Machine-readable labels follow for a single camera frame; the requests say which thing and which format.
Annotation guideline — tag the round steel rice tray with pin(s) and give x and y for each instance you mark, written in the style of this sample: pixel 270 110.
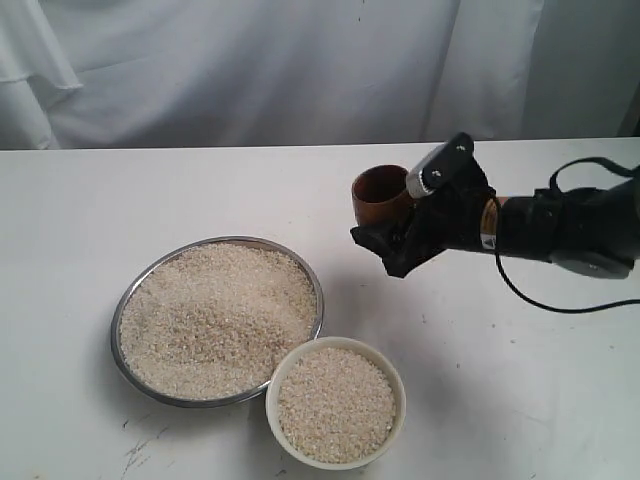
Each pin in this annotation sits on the round steel rice tray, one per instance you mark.
pixel 206 325

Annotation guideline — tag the brown wooden cup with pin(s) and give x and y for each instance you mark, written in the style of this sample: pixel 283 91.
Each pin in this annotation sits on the brown wooden cup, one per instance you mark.
pixel 379 194

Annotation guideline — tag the white ceramic rice bowl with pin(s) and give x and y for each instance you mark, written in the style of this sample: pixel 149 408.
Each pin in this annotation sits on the white ceramic rice bowl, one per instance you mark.
pixel 335 403

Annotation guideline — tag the white fabric backdrop curtain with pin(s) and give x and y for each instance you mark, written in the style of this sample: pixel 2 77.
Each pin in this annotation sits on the white fabric backdrop curtain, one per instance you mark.
pixel 142 74

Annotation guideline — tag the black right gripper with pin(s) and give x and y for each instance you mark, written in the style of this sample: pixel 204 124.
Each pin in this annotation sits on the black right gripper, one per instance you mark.
pixel 447 219

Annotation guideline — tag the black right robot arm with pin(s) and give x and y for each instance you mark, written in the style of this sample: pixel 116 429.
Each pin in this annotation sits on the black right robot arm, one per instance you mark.
pixel 589 231

